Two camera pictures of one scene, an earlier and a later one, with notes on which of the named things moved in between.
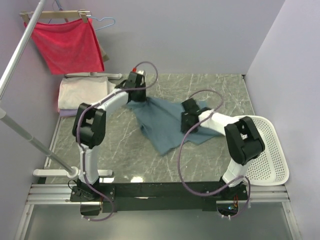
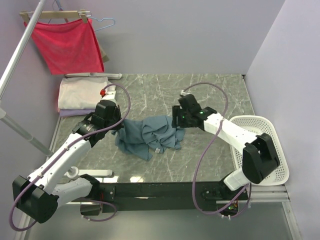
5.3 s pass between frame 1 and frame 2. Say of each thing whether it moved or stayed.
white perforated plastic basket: stayed
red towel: stayed
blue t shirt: moved
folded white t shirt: stayed
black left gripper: moved
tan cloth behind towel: stayed
